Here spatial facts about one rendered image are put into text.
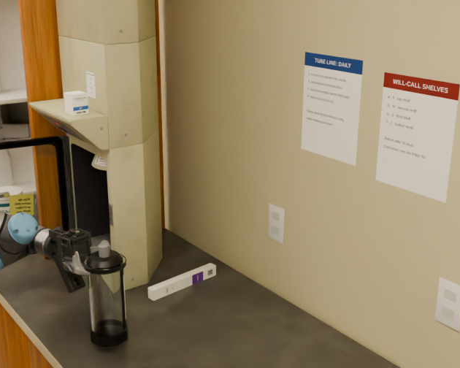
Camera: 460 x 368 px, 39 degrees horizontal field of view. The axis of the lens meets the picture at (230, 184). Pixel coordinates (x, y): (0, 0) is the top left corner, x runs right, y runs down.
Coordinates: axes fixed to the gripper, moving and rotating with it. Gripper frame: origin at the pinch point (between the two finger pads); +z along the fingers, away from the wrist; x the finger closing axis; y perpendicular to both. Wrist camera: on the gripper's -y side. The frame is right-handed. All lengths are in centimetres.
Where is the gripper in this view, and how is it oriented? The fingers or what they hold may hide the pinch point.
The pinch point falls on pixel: (104, 269)
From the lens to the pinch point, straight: 170.5
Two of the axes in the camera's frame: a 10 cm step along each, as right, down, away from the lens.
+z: 7.9, 1.5, -6.0
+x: 6.2, -2.5, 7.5
